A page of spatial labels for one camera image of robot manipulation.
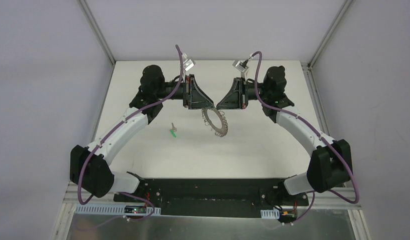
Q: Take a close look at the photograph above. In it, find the metal disc with key rings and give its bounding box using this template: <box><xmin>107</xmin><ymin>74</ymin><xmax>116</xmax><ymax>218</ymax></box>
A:
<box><xmin>201</xmin><ymin>108</ymin><xmax>228</xmax><ymax>138</ymax></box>

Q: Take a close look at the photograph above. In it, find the silver key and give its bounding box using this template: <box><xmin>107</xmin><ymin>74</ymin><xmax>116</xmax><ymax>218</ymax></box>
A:
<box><xmin>171</xmin><ymin>123</ymin><xmax>177</xmax><ymax>132</ymax></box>

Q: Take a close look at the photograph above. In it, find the green plastic key tag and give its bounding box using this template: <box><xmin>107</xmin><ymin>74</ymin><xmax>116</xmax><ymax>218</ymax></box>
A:
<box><xmin>170</xmin><ymin>130</ymin><xmax>177</xmax><ymax>138</ymax></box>

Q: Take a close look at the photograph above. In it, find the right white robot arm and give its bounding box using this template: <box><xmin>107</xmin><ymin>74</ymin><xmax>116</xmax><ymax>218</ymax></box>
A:
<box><xmin>216</xmin><ymin>65</ymin><xmax>353</xmax><ymax>205</ymax></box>

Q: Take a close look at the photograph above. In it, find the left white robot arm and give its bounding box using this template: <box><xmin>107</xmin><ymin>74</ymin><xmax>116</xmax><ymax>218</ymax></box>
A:
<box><xmin>70</xmin><ymin>65</ymin><xmax>214</xmax><ymax>205</ymax></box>

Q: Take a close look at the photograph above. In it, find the left controller board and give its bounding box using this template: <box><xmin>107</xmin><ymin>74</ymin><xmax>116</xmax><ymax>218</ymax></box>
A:
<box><xmin>124</xmin><ymin>205</ymin><xmax>147</xmax><ymax>216</ymax></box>

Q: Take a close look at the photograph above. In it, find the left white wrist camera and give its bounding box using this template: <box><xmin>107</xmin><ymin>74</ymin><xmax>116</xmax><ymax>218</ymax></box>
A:
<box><xmin>182</xmin><ymin>58</ymin><xmax>196</xmax><ymax>72</ymax></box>

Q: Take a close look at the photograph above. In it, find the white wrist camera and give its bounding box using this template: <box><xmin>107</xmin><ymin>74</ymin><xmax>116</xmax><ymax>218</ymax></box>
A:
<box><xmin>182</xmin><ymin>58</ymin><xmax>196</xmax><ymax>72</ymax></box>
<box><xmin>232</xmin><ymin>59</ymin><xmax>249</xmax><ymax>73</ymax></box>

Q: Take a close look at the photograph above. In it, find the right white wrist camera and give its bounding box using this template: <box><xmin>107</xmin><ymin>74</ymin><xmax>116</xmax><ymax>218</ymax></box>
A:
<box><xmin>232</xmin><ymin>59</ymin><xmax>249</xmax><ymax>73</ymax></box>

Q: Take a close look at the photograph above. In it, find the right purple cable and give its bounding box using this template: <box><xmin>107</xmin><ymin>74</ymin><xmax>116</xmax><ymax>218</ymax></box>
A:
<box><xmin>246</xmin><ymin>50</ymin><xmax>360</xmax><ymax>205</ymax></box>

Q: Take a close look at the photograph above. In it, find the purple cable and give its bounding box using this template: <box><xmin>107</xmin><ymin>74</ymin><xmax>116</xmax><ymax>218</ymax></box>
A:
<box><xmin>77</xmin><ymin>44</ymin><xmax>186</xmax><ymax>206</ymax></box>
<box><xmin>246</xmin><ymin>50</ymin><xmax>360</xmax><ymax>205</ymax></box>

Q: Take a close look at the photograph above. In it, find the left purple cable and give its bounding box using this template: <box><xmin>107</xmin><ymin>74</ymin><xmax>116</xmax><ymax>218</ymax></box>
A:
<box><xmin>77</xmin><ymin>44</ymin><xmax>186</xmax><ymax>206</ymax></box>

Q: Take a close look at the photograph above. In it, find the aluminium frame rail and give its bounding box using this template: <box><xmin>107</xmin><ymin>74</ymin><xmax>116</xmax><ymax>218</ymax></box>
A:
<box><xmin>77</xmin><ymin>0</ymin><xmax>116</xmax><ymax>66</ymax></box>

